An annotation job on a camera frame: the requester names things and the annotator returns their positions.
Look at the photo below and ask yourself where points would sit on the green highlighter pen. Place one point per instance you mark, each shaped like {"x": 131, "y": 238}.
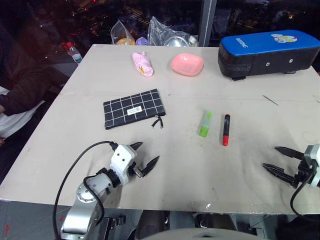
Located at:
{"x": 205, "y": 125}

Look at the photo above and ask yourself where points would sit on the purple small object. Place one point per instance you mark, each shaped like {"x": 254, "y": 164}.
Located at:
{"x": 142, "y": 41}

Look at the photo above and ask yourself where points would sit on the clear bag with metal bowl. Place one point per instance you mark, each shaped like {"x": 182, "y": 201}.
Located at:
{"x": 162, "y": 32}

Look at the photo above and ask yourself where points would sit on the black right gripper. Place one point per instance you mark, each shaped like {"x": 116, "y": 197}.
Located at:
{"x": 303, "y": 175}

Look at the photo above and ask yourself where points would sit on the seated person in dark clothes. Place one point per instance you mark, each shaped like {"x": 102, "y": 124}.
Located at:
{"x": 22, "y": 82}

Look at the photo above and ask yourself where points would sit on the grey robot torso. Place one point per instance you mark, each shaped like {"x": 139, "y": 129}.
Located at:
{"x": 200, "y": 235}

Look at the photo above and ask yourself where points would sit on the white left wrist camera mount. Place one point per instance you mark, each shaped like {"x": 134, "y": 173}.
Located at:
{"x": 122, "y": 160}

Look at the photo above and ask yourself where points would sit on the plastic water bottle red cap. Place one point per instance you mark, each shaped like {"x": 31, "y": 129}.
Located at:
{"x": 74, "y": 52}

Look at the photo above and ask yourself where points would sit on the pink plastic bowl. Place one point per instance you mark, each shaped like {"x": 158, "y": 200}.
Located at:
{"x": 187, "y": 63}

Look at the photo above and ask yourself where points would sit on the black grid pencil pouch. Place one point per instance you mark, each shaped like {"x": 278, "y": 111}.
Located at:
{"x": 130, "y": 110}

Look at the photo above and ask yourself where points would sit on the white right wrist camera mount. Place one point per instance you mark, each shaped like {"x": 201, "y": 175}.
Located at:
{"x": 313, "y": 160}

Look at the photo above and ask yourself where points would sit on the pink folded pouch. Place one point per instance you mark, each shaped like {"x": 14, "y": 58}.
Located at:
{"x": 143, "y": 64}

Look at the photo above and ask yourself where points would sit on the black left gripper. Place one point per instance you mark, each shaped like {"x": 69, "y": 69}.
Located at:
{"x": 132, "y": 171}

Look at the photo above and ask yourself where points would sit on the grey metal window pillar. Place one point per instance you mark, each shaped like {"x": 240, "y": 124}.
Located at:
{"x": 206, "y": 22}

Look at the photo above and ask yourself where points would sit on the clear bag with orange contents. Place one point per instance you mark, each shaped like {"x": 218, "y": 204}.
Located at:
{"x": 122, "y": 35}

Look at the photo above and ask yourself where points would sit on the blue black boxing pad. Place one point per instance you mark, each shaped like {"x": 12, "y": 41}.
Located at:
{"x": 265, "y": 50}

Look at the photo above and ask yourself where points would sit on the dark rounded shape under table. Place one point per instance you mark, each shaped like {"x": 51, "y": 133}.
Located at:
{"x": 152, "y": 223}
{"x": 215, "y": 221}

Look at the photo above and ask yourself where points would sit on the red black marker pen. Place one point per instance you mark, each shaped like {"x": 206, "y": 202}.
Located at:
{"x": 226, "y": 130}

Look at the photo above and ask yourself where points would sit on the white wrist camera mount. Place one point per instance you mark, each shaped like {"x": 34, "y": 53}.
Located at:
{"x": 313, "y": 160}
{"x": 122, "y": 160}

